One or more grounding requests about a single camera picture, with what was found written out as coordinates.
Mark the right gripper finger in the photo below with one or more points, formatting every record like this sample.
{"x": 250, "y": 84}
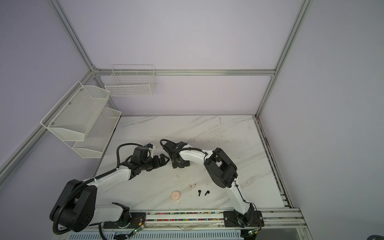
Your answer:
{"x": 173, "y": 158}
{"x": 181, "y": 164}

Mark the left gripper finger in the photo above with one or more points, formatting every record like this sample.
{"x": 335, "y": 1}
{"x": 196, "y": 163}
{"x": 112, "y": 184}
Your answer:
{"x": 152, "y": 166}
{"x": 162, "y": 159}

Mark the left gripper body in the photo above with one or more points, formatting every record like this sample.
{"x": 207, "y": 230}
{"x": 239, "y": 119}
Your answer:
{"x": 146, "y": 163}

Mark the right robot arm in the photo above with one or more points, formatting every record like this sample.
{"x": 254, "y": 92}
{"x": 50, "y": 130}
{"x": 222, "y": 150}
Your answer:
{"x": 223, "y": 173}

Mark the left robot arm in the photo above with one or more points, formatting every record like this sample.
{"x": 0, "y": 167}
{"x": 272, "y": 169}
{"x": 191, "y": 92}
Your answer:
{"x": 76, "y": 207}

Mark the lower white mesh shelf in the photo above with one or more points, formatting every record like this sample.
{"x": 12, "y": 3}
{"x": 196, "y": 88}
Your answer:
{"x": 95, "y": 143}

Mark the white mesh shelf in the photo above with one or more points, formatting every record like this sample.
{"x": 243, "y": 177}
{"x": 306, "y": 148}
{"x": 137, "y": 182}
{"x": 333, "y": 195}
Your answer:
{"x": 72, "y": 118}
{"x": 95, "y": 143}

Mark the upper white mesh shelf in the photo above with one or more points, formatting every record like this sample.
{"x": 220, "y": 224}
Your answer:
{"x": 72, "y": 118}

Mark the white wire basket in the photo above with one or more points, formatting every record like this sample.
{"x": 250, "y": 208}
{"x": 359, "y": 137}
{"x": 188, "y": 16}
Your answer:
{"x": 131, "y": 81}

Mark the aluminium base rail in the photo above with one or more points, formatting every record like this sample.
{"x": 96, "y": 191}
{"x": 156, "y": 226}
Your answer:
{"x": 283, "y": 224}

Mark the aluminium frame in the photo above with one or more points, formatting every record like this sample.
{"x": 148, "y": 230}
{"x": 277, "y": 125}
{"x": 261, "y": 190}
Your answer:
{"x": 18, "y": 157}

